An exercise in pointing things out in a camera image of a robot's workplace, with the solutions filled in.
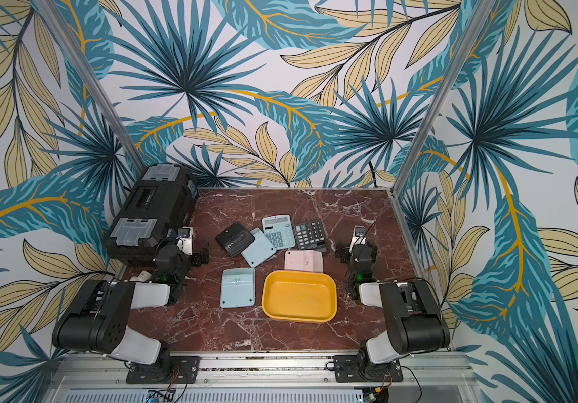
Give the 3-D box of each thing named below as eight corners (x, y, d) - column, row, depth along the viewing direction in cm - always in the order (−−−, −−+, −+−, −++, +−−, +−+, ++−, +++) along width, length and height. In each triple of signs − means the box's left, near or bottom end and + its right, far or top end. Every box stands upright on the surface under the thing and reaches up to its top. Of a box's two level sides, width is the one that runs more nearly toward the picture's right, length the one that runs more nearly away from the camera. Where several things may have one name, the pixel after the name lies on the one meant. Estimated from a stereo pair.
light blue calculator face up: (267, 251, 100) (266, 248, 98) (261, 221, 109) (260, 217, 107) (297, 246, 102) (297, 242, 100) (288, 216, 111) (288, 212, 109)
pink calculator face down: (284, 272, 95) (284, 267, 92) (284, 253, 100) (284, 249, 97) (322, 272, 95) (323, 268, 93) (321, 254, 100) (322, 249, 98)
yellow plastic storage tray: (261, 323, 84) (260, 318, 79) (265, 272, 95) (264, 265, 90) (336, 324, 84) (339, 318, 79) (331, 273, 96) (333, 265, 91)
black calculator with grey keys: (300, 257, 100) (301, 247, 94) (294, 234, 106) (295, 224, 100) (327, 252, 101) (329, 242, 95) (319, 230, 108) (321, 220, 102)
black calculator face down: (232, 258, 98) (230, 251, 94) (216, 240, 103) (213, 233, 99) (254, 243, 102) (253, 236, 98) (237, 226, 108) (236, 218, 103)
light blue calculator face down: (251, 269, 95) (250, 264, 93) (235, 244, 102) (233, 240, 99) (277, 253, 100) (276, 249, 97) (259, 231, 106) (258, 226, 104)
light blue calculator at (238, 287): (218, 307, 87) (216, 304, 84) (225, 271, 95) (223, 267, 93) (253, 307, 87) (252, 304, 84) (257, 271, 96) (256, 267, 93)
